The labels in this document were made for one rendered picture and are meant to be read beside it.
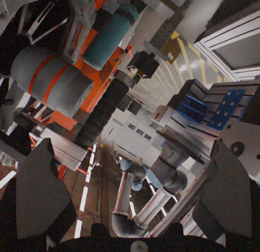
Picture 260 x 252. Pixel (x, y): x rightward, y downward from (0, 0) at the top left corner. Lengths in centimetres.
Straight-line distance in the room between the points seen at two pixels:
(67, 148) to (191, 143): 63
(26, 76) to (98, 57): 24
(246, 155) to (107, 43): 50
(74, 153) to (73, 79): 20
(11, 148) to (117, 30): 48
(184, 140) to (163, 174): 20
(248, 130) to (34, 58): 51
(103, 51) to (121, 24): 12
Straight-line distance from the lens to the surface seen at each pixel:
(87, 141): 29
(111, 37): 57
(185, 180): 95
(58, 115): 97
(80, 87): 41
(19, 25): 50
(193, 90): 76
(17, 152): 30
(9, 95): 52
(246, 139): 34
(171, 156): 78
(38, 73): 43
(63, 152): 30
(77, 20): 64
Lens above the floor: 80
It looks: 3 degrees up
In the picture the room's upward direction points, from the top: 146 degrees counter-clockwise
